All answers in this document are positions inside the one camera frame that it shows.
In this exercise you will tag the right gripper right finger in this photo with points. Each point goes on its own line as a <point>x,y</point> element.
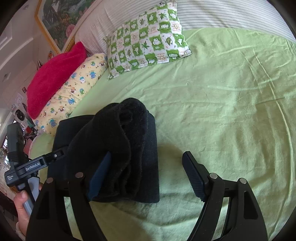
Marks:
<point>197,175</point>

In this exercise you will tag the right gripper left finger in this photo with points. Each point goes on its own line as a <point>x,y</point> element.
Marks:
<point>97,178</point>

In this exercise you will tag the black knit pants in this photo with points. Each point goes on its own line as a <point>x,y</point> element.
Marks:
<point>128,131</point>

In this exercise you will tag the person's left hand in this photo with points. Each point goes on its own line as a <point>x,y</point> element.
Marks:
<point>23,218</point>

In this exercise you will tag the green bed sheet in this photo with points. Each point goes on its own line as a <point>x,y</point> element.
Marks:
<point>231,103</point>

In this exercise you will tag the red fuzzy blanket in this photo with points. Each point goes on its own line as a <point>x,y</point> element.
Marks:
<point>51,76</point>

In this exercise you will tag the yellow cartoon print pillow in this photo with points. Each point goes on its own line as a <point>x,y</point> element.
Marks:
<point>66,99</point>

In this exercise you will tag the green frog checkered pillow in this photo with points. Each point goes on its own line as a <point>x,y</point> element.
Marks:
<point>154,37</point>

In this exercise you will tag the gold framed landscape painting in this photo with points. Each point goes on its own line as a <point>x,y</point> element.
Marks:
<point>57,19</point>

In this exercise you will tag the white striped duvet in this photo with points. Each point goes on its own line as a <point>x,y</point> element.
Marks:
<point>106,17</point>

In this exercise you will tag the black camera box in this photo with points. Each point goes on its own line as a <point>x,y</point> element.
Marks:
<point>16,143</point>

